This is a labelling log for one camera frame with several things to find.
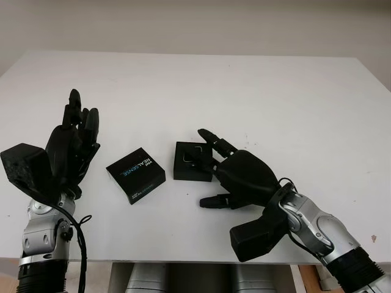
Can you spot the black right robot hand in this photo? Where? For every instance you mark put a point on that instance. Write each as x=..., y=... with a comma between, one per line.
x=247, y=177

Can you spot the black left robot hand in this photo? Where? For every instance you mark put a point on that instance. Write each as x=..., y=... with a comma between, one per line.
x=65, y=149

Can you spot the small silver depth camera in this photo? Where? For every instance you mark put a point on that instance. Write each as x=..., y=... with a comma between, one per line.
x=189, y=152

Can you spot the black RealSense box lid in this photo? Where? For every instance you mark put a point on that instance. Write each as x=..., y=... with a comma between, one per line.
x=134, y=174

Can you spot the black box base foam insert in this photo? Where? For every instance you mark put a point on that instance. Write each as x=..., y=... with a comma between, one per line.
x=189, y=175

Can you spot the grey black robot torso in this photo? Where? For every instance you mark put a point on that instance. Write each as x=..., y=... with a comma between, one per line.
x=198, y=280

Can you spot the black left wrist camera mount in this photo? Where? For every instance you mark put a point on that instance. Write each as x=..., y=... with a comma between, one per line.
x=21, y=164

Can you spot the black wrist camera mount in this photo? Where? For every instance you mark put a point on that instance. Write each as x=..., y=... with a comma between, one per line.
x=253, y=235
x=21, y=164

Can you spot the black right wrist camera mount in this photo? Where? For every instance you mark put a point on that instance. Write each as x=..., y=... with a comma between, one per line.
x=253, y=235

